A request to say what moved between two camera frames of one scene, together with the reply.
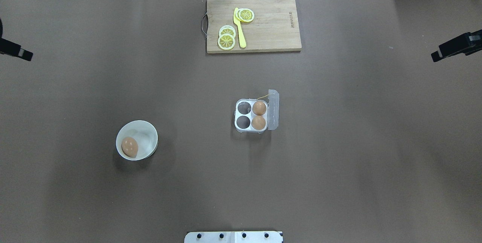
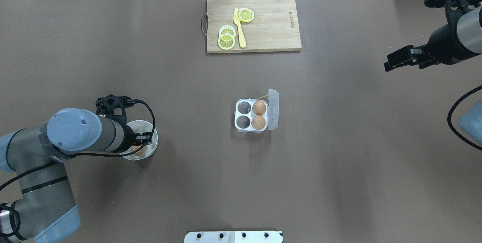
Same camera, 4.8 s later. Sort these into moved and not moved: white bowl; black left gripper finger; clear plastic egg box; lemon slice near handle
Moved: black left gripper finger
Not moved: white bowl; lemon slice near handle; clear plastic egg box
